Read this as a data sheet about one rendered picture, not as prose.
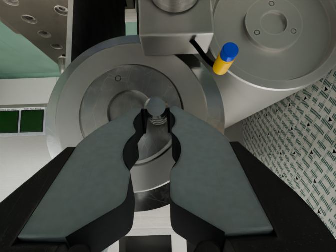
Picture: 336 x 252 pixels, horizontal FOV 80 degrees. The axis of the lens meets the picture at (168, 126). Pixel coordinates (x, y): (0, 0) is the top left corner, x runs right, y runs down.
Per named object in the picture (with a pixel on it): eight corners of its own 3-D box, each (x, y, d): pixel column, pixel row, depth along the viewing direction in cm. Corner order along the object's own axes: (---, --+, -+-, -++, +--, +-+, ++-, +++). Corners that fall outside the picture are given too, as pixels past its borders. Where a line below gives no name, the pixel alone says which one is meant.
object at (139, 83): (90, 56, 15) (189, 71, 15) (99, 67, 17) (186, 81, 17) (67, 155, 14) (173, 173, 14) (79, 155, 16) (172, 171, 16)
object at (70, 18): (78, -121, 21) (72, 41, 18) (125, 24, 45) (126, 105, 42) (73, -121, 21) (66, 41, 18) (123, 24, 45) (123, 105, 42)
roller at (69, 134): (233, 82, 15) (163, 223, 14) (193, 129, 41) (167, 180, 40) (104, 19, 16) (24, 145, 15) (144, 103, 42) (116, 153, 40)
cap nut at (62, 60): (69, 56, 49) (69, 73, 49) (76, 63, 53) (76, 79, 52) (54, 56, 49) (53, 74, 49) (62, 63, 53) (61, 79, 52)
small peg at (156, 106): (164, 92, 12) (171, 114, 12) (165, 104, 15) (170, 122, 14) (141, 99, 12) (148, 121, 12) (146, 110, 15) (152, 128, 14)
